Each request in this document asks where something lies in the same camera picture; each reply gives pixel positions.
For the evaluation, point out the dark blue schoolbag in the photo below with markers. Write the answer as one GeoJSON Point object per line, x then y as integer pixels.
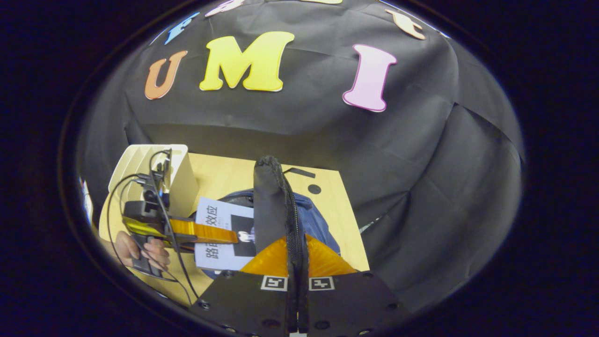
{"type": "Point", "coordinates": [269, 201]}

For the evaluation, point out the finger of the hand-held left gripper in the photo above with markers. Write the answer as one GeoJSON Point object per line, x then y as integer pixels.
{"type": "Point", "coordinates": [206, 231]}

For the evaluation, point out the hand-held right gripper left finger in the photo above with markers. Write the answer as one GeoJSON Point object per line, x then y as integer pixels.
{"type": "Point", "coordinates": [243, 304]}

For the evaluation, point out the white plastic bookshelf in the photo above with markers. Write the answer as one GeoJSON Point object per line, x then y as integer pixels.
{"type": "Point", "coordinates": [180, 187]}

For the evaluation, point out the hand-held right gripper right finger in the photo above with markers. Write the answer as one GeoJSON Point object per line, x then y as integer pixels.
{"type": "Point", "coordinates": [351, 304]}

